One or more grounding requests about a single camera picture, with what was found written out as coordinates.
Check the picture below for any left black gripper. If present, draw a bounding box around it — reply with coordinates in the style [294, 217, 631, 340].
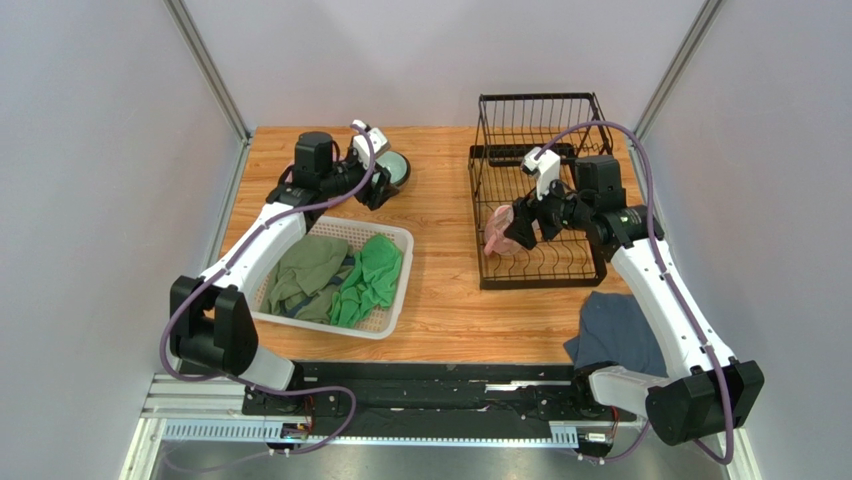
[321, 148, 401, 212]

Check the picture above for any brown speckled bowl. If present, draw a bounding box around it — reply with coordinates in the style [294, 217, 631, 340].
[386, 151, 411, 190]

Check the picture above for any light green bowl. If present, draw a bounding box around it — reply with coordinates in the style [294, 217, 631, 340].
[376, 150, 411, 188]

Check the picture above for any clear glass cup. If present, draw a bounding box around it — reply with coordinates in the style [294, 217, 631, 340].
[491, 230, 527, 256]

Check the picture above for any pink mug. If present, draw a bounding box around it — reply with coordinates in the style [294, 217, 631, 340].
[483, 205, 513, 256]

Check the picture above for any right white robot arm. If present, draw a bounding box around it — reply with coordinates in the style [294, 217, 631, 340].
[504, 147, 765, 446]

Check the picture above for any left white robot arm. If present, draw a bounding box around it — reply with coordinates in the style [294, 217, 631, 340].
[159, 120, 390, 394]

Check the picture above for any bright green cloth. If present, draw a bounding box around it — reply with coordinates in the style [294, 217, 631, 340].
[330, 234, 403, 328]

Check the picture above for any white plastic basket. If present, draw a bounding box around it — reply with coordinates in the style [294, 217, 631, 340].
[249, 216, 414, 340]

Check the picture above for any olive green cloth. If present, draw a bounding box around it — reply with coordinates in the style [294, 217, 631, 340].
[258, 235, 355, 325]

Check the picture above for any dark blue cloth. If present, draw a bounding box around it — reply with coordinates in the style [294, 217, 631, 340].
[564, 291, 667, 377]

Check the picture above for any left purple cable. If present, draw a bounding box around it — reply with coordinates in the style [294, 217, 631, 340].
[158, 123, 379, 457]

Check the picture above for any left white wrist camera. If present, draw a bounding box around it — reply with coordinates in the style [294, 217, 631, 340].
[350, 119, 391, 169]

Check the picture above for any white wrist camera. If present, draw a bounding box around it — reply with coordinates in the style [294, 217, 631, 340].
[521, 147, 561, 200]
[350, 119, 391, 169]

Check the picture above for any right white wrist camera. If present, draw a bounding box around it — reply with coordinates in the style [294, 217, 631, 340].
[521, 147, 561, 200]

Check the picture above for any black wire dish rack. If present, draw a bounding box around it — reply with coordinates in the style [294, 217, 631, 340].
[467, 93, 613, 290]

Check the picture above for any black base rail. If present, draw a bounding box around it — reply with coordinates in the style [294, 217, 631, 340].
[236, 361, 637, 441]

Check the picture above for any aluminium frame rail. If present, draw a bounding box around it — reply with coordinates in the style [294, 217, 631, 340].
[119, 372, 763, 480]

